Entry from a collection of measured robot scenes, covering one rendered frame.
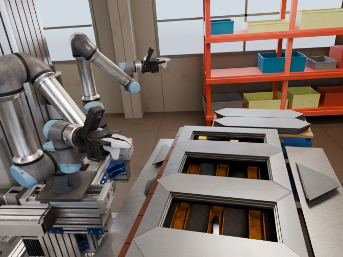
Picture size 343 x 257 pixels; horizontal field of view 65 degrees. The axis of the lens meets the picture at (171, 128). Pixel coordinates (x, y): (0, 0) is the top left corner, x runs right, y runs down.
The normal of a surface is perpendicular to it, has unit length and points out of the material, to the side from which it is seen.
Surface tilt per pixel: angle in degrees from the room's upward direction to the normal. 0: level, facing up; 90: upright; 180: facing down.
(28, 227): 90
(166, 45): 90
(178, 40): 90
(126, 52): 90
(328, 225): 0
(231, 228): 0
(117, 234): 0
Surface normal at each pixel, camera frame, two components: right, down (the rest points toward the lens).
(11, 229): -0.09, 0.43
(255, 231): -0.07, -0.90
